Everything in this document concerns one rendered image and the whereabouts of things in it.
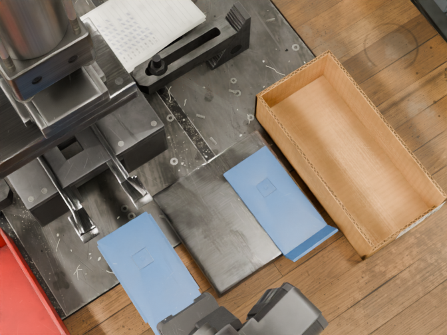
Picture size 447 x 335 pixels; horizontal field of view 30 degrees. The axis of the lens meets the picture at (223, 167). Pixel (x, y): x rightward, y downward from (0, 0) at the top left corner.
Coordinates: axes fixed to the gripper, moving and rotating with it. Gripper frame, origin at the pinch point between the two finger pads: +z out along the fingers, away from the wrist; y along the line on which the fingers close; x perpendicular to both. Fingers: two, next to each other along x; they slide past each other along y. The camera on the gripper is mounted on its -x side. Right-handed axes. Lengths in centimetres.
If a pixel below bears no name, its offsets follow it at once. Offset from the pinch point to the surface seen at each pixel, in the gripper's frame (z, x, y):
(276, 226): 9.0, -17.4, 0.7
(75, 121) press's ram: -2.0, -0.8, 26.9
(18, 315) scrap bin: 16.4, 16.1, 7.1
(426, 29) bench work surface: 17, -53, 11
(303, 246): 5.6, -18.4, -2.3
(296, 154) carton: 9.4, -24.5, 7.4
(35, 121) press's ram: -3.3, 2.8, 29.0
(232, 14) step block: 17.6, -28.3, 26.5
